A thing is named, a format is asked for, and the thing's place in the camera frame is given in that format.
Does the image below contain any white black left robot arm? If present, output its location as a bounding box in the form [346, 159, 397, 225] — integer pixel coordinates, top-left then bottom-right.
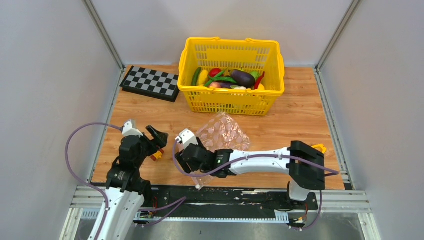
[89, 121, 169, 240]

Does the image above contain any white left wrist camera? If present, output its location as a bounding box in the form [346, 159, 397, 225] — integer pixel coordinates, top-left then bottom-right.
[121, 119, 144, 137]

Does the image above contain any red toy chili pepper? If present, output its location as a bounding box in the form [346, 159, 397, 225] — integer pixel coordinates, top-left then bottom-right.
[254, 72, 265, 90]

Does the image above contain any yellow plastic basket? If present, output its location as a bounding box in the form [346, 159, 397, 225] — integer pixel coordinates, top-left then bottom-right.
[177, 37, 285, 116]

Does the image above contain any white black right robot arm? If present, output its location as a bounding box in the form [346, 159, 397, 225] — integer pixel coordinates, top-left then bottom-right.
[173, 141, 326, 209]

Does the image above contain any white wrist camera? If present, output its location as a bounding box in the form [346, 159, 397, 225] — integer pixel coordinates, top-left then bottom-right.
[175, 128, 199, 151]
[121, 119, 144, 137]

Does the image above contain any clear zip top bag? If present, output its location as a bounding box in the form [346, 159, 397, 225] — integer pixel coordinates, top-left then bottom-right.
[188, 111, 252, 190]

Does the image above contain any black white checkerboard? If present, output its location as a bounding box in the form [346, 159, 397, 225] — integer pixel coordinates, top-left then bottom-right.
[120, 66, 180, 102]

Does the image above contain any purple toy eggplant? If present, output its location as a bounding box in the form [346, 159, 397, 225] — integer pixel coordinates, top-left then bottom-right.
[230, 69, 256, 89]

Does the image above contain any yellow red toy block car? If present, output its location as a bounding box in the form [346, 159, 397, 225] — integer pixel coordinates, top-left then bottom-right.
[150, 149, 164, 161]

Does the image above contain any green toy cucumber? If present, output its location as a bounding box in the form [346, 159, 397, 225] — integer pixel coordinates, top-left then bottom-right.
[191, 67, 202, 86]

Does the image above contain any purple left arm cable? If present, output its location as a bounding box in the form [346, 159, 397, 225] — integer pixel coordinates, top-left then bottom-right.
[64, 122, 188, 240]

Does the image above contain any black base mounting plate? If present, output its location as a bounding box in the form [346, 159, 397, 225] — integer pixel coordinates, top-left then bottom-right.
[140, 185, 319, 221]

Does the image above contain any yellow toy corn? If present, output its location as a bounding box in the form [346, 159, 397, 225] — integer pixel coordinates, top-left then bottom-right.
[197, 69, 209, 86]

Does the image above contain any green toy pea pod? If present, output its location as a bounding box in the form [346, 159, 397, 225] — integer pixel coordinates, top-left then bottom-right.
[203, 69, 237, 87]

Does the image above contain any yellow triangular plastic piece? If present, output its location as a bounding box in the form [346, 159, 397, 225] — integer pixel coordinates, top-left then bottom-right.
[311, 143, 327, 154]

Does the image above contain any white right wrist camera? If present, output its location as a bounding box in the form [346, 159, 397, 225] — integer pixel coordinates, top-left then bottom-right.
[175, 128, 199, 151]

